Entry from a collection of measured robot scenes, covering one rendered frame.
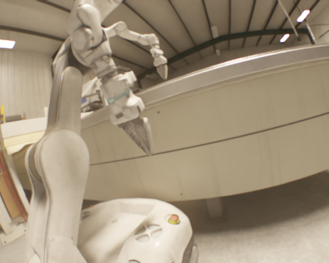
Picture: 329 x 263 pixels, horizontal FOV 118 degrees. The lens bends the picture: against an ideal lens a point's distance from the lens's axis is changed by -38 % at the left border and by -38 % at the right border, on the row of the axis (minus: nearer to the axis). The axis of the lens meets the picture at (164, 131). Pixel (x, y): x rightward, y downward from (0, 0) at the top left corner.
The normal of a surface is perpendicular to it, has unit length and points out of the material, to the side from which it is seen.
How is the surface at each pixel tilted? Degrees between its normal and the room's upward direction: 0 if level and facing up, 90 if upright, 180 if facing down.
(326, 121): 90
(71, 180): 90
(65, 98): 88
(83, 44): 121
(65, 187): 90
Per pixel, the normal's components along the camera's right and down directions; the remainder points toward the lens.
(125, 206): -0.50, -0.17
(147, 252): -0.48, -0.65
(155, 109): -0.36, 0.16
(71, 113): 0.86, -0.21
